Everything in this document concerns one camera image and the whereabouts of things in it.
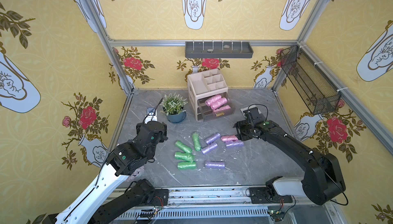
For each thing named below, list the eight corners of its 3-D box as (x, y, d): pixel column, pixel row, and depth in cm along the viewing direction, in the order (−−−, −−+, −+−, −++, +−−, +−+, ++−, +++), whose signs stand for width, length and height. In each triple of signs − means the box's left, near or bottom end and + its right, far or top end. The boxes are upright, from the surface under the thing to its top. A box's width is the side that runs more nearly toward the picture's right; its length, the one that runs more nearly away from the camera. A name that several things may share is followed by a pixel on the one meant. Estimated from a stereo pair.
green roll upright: (195, 152, 90) (195, 150, 88) (191, 134, 97) (191, 132, 95) (202, 150, 91) (202, 149, 89) (197, 133, 98) (197, 131, 96)
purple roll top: (208, 146, 92) (208, 144, 90) (205, 142, 94) (206, 140, 92) (220, 137, 96) (220, 134, 94) (217, 134, 98) (218, 132, 96)
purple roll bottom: (204, 169, 85) (205, 166, 82) (204, 162, 87) (205, 160, 84) (224, 169, 85) (225, 167, 82) (223, 162, 87) (224, 160, 84)
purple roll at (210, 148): (202, 155, 89) (202, 154, 87) (200, 150, 91) (200, 148, 89) (218, 147, 92) (218, 146, 90) (215, 142, 94) (215, 141, 92)
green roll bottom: (177, 169, 84) (176, 167, 82) (178, 163, 87) (177, 161, 84) (196, 169, 84) (196, 167, 82) (196, 163, 87) (196, 161, 84)
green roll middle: (174, 159, 87) (173, 157, 85) (175, 152, 89) (175, 150, 87) (194, 162, 86) (194, 160, 84) (195, 155, 88) (195, 153, 86)
